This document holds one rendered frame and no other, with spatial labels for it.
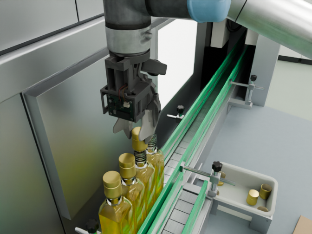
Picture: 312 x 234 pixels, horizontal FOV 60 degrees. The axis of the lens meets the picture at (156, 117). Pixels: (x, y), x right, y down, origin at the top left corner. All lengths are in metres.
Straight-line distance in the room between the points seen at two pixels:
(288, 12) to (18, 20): 0.43
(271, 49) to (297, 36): 0.99
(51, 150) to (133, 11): 0.30
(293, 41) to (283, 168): 0.80
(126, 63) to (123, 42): 0.03
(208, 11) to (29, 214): 0.51
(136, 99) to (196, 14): 0.17
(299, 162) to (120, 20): 1.05
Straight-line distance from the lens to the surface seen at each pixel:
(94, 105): 0.64
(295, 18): 0.51
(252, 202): 1.03
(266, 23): 0.51
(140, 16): 0.44
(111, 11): 0.44
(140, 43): 0.45
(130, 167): 0.57
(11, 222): 0.62
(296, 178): 1.23
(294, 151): 1.36
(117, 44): 0.45
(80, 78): 0.58
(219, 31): 1.64
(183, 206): 0.85
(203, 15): 0.39
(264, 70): 1.54
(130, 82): 0.47
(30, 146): 0.57
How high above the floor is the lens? 1.55
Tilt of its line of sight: 34 degrees down
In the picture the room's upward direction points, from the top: straight up
